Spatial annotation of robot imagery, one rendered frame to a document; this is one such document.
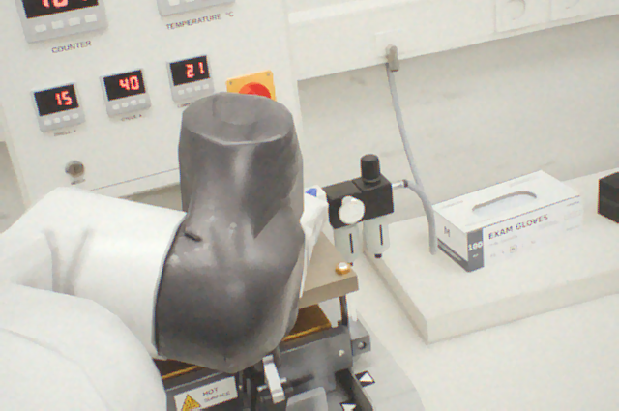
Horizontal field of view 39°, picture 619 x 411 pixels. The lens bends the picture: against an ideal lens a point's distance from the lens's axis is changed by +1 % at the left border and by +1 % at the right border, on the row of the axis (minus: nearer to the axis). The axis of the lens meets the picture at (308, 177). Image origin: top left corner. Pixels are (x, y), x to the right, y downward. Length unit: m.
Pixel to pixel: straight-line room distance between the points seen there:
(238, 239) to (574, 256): 1.03
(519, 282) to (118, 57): 0.76
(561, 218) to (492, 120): 0.23
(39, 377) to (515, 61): 1.38
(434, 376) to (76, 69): 0.69
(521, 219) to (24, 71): 0.84
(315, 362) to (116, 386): 0.60
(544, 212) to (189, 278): 1.03
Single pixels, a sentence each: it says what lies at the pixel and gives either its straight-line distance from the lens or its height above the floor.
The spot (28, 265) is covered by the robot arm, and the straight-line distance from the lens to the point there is 0.50.
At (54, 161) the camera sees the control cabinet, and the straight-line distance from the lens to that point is 0.99.
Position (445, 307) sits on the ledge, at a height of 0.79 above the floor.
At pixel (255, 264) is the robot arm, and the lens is 0.53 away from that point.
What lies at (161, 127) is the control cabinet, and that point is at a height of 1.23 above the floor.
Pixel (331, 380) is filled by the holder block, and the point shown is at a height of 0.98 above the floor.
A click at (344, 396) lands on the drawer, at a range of 0.96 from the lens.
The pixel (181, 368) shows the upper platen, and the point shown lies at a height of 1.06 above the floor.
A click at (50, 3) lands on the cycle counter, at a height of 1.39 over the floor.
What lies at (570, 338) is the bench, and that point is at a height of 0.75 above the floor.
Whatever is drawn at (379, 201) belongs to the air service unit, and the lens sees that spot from 1.11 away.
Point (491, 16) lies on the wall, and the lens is 1.50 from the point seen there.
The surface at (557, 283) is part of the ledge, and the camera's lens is 1.43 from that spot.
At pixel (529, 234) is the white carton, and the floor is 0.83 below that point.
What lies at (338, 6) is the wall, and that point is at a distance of 1.44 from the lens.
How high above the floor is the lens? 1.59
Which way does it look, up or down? 26 degrees down
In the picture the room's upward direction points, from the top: 7 degrees counter-clockwise
